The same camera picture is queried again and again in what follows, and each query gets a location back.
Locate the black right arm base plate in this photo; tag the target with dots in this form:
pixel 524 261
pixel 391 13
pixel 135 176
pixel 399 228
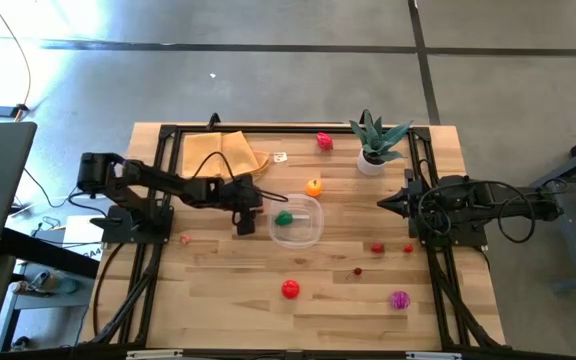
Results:
pixel 473 235

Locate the red toy tomato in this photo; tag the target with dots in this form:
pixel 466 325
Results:
pixel 290 289

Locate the small white tag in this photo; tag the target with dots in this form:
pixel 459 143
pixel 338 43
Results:
pixel 280 157

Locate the clear plastic tupperware container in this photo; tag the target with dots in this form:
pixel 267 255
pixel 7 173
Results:
pixel 308 235

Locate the red toy cherry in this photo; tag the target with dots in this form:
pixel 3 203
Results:
pixel 357 271

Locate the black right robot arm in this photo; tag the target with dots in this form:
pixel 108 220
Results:
pixel 518 202

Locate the black aluminium table frame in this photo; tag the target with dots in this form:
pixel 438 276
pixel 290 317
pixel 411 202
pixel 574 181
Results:
pixel 293 129

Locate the green toy pepper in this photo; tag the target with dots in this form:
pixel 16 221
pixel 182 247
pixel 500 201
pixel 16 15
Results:
pixel 283 218

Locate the purple toy onion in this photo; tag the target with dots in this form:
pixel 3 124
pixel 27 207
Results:
pixel 400 300

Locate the white bracket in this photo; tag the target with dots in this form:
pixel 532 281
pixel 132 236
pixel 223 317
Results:
pixel 433 355
pixel 153 354

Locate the yellow folded cloth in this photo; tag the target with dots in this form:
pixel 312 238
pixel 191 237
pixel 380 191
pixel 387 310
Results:
pixel 240 150
pixel 200 145

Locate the orange toy fruit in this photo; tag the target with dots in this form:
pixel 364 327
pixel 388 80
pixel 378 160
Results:
pixel 314 188

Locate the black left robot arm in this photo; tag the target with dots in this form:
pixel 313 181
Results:
pixel 168 181

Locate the small pink toy vegetable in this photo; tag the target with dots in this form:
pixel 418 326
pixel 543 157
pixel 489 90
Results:
pixel 185 239

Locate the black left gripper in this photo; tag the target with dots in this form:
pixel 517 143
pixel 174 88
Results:
pixel 243 195

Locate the red toy strawberry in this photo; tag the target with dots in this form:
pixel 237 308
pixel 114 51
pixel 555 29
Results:
pixel 377 248

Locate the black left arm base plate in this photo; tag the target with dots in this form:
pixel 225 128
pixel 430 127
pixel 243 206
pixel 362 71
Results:
pixel 113 232

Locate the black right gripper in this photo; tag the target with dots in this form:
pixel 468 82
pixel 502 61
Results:
pixel 430 200

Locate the green plant in white pot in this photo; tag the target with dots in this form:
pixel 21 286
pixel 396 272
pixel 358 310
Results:
pixel 370 165

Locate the small red toy berry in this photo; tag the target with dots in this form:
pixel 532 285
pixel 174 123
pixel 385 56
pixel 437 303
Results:
pixel 408 248

